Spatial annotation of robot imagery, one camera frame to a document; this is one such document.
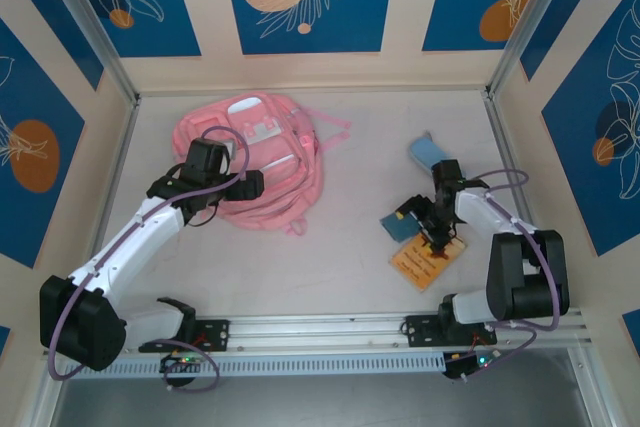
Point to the small teal notebook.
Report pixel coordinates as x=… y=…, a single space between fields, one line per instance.
x=395 y=232

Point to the orange book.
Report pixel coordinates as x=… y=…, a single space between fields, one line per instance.
x=420 y=267

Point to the light blue pencil case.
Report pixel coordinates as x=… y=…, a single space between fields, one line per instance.
x=425 y=149

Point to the pink student backpack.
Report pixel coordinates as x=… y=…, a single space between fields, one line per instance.
x=280 y=182

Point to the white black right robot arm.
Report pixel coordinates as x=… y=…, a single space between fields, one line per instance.
x=480 y=207

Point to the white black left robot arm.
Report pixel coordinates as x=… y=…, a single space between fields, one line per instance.
x=115 y=247

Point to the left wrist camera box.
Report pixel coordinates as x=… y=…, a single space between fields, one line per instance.
x=231 y=148

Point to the aluminium side rail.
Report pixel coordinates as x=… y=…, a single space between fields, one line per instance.
x=501 y=137
x=122 y=147

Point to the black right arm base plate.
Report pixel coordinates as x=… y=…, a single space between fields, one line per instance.
x=422 y=329

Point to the aluminium mounting rail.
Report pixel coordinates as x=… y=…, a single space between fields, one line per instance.
x=310 y=329

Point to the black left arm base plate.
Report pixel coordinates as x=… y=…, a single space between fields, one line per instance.
x=215 y=334

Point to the aluminium frame post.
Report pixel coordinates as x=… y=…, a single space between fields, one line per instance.
x=90 y=32
x=530 y=22

